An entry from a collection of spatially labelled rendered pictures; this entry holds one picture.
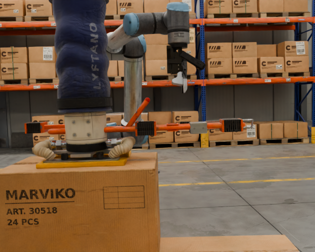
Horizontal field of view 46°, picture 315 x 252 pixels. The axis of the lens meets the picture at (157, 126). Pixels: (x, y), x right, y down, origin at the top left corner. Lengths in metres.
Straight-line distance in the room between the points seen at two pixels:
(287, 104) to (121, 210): 9.68
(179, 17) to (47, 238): 0.98
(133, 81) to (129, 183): 1.00
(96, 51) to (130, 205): 0.61
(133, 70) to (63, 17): 0.80
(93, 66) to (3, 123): 9.13
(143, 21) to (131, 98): 0.78
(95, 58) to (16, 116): 9.06
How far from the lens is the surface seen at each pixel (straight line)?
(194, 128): 1.50
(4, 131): 10.55
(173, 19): 1.53
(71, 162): 1.46
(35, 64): 9.02
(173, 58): 1.53
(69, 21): 1.49
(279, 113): 10.78
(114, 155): 1.44
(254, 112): 10.53
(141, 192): 1.36
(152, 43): 8.80
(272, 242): 1.80
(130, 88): 2.26
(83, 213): 1.41
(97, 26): 1.51
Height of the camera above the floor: 1.20
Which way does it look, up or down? 4 degrees down
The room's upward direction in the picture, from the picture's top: 2 degrees counter-clockwise
